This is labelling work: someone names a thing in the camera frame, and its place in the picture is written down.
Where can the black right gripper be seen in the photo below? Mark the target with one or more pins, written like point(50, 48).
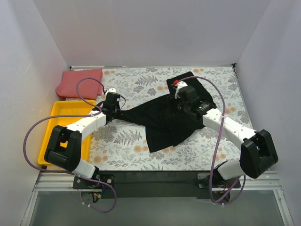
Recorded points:
point(182, 106)

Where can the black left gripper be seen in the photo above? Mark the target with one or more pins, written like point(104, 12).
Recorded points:
point(115, 114)

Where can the black t shirt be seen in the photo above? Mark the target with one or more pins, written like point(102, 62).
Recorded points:
point(164, 124)

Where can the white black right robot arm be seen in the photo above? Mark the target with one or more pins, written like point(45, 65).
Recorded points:
point(257, 150)

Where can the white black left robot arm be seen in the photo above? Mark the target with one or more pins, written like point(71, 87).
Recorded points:
point(64, 146)

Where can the yellow plastic tray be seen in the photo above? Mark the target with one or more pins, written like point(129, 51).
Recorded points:
point(65, 113)

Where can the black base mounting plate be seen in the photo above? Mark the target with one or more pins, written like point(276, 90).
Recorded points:
point(142, 184)

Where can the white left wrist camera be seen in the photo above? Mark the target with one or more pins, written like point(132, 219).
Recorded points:
point(105, 91)

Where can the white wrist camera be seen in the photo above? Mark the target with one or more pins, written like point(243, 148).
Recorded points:
point(105, 91)
point(178, 85)

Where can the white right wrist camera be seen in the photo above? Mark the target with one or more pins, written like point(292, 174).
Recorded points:
point(178, 85)

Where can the aluminium frame rail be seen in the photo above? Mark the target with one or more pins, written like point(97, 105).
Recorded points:
point(47, 182)

